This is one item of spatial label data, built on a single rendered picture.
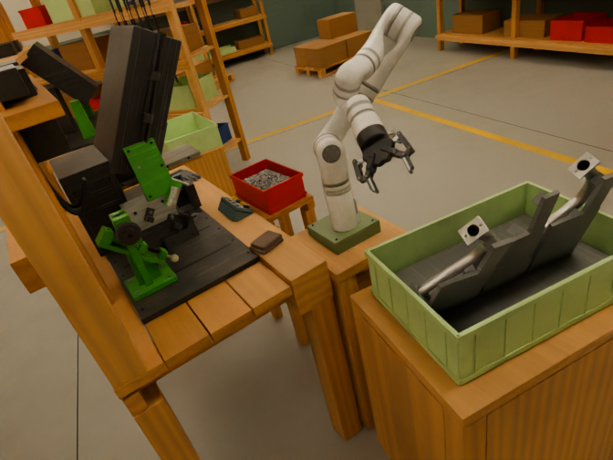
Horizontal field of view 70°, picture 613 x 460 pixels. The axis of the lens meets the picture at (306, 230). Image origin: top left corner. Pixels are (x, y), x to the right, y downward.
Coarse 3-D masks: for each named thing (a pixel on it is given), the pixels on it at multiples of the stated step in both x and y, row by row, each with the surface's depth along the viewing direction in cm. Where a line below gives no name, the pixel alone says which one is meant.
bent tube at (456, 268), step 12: (480, 216) 92; (468, 228) 94; (480, 228) 91; (468, 240) 93; (480, 252) 103; (456, 264) 107; (468, 264) 106; (444, 276) 108; (456, 276) 108; (420, 288) 112; (432, 288) 110
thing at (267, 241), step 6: (264, 234) 155; (270, 234) 154; (276, 234) 153; (258, 240) 152; (264, 240) 151; (270, 240) 151; (276, 240) 152; (282, 240) 153; (252, 246) 152; (258, 246) 149; (264, 246) 148; (270, 246) 150; (258, 252) 150; (264, 252) 148
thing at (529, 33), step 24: (456, 24) 666; (480, 24) 628; (504, 24) 587; (528, 24) 559; (552, 24) 526; (576, 24) 502; (600, 24) 500; (552, 48) 530; (576, 48) 503; (600, 48) 479
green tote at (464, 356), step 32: (512, 192) 142; (544, 192) 138; (448, 224) 137; (608, 224) 121; (384, 256) 132; (416, 256) 138; (608, 256) 107; (384, 288) 127; (576, 288) 106; (608, 288) 112; (416, 320) 114; (512, 320) 102; (544, 320) 107; (576, 320) 112; (448, 352) 103; (480, 352) 102; (512, 352) 107
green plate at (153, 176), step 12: (144, 144) 161; (132, 156) 159; (144, 156) 161; (156, 156) 163; (132, 168) 160; (144, 168) 162; (156, 168) 164; (144, 180) 162; (156, 180) 164; (168, 180) 166; (144, 192) 162; (156, 192) 165
